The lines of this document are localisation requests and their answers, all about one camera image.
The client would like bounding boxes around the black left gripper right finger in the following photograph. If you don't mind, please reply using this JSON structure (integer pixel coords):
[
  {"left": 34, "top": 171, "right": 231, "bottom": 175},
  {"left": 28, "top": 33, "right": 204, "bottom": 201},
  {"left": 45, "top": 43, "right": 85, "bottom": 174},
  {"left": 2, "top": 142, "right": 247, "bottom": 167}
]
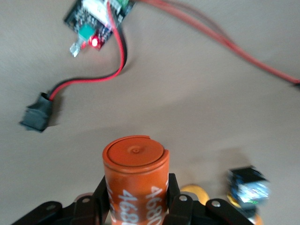
[{"left": 163, "top": 172, "right": 255, "bottom": 225}]

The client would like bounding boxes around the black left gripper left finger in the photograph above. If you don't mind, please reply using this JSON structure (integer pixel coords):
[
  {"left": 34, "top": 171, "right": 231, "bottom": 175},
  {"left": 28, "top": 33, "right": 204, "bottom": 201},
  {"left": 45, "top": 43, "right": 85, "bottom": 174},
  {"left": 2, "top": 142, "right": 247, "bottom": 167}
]
[{"left": 10, "top": 172, "right": 111, "bottom": 225}]

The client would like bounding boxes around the yellow mushroom push button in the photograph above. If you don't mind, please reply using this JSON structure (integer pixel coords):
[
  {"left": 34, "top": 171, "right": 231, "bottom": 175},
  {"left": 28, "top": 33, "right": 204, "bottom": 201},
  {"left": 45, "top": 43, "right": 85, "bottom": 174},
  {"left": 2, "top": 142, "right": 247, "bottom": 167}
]
[
  {"left": 180, "top": 184, "right": 210, "bottom": 204},
  {"left": 226, "top": 165, "right": 271, "bottom": 225}
]

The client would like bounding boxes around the orange 4680 cylinder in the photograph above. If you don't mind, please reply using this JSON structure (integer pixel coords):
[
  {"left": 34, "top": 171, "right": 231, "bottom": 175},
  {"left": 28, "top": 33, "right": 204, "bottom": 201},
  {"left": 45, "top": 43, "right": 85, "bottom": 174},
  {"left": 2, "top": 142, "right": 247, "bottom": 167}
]
[{"left": 102, "top": 135, "right": 170, "bottom": 225}]

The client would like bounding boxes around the red-black lead with black plug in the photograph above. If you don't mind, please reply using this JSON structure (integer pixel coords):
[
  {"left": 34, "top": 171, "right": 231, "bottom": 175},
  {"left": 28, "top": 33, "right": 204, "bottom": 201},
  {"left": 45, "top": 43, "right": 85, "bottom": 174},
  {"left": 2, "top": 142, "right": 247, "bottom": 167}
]
[{"left": 19, "top": 25, "right": 128, "bottom": 134}]

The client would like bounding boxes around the red-black conveyor motor lead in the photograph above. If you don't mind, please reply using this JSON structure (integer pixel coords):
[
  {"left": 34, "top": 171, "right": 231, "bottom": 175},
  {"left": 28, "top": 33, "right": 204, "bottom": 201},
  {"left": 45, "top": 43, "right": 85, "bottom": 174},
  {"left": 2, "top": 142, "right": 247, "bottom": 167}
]
[{"left": 137, "top": 0, "right": 300, "bottom": 91}]

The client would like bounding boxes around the black speed controller board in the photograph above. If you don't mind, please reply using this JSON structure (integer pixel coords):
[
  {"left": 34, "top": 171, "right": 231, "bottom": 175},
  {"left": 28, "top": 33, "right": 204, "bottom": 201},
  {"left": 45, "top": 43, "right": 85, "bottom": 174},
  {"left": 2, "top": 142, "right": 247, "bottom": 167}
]
[{"left": 63, "top": 0, "right": 136, "bottom": 58}]

